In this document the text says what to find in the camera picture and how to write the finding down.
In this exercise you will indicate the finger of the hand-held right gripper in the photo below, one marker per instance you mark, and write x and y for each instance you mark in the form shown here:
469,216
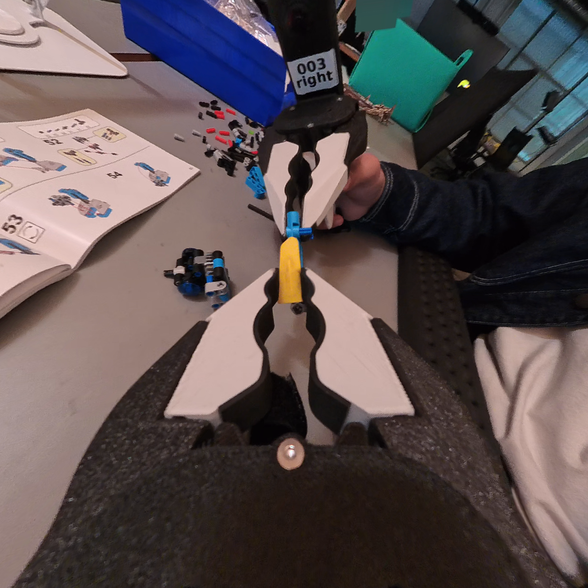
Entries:
276,175
329,179

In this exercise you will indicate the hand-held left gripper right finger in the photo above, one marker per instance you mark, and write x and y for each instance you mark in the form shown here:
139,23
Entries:
363,363

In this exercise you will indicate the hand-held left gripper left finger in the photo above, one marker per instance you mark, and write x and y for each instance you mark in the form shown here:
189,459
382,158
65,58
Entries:
220,363

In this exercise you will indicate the blue beam with black pins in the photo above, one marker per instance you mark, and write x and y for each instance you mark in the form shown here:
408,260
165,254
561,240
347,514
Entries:
219,274

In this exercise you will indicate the black grey gear assembly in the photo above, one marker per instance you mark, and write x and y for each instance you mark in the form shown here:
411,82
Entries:
188,271

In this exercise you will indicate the blue yellow brick assembly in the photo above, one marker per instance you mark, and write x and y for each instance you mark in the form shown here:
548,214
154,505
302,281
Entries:
291,271

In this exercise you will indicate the grey desk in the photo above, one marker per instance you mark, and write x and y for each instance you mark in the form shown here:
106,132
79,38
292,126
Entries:
92,349

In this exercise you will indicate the person's right hand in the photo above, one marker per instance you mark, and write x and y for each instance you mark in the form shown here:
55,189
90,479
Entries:
363,188

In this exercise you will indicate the pile of loose small bricks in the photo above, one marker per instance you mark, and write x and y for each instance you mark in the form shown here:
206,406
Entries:
230,142

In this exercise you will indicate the clear plastic parts bag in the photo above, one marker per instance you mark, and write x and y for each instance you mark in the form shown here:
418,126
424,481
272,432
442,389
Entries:
241,14

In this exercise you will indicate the teal plastic bin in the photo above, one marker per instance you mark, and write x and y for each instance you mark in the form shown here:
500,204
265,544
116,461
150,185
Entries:
409,73

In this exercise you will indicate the blue storage bin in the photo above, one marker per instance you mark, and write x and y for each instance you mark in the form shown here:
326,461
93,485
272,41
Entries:
202,46

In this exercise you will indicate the black tilted board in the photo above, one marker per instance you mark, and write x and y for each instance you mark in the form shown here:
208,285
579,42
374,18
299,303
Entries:
478,110

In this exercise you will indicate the person's light trousers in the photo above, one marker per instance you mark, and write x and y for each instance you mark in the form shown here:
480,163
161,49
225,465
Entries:
542,432

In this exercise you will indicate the open instruction booklet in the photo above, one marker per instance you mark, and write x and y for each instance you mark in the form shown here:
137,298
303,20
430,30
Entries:
73,193

